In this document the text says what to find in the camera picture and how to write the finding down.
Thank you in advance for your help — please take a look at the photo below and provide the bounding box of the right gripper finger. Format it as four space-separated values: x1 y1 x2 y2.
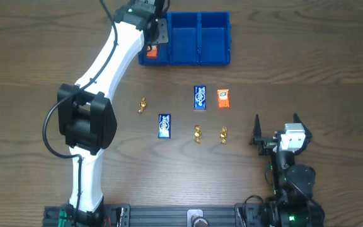
292 113 313 140
252 113 263 139

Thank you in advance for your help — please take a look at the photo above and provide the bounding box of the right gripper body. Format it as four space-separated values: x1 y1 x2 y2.
250 132 313 156

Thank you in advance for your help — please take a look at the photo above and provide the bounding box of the orange candy box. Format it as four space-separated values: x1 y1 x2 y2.
146 45 159 60
216 89 231 109

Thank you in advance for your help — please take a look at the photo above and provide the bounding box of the blue candy pack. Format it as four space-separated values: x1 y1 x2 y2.
193 85 207 110
158 113 172 140

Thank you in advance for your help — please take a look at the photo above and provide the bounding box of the gold candy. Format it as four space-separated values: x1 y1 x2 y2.
219 125 229 145
193 124 203 144
137 96 147 115

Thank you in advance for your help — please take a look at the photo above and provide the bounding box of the blue tray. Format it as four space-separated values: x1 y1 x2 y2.
137 11 232 67

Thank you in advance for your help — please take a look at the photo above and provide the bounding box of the black cable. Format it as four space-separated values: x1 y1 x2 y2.
288 179 325 218
42 0 119 160

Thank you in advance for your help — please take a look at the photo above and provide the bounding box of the mounting rail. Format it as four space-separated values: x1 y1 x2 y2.
42 203 326 227

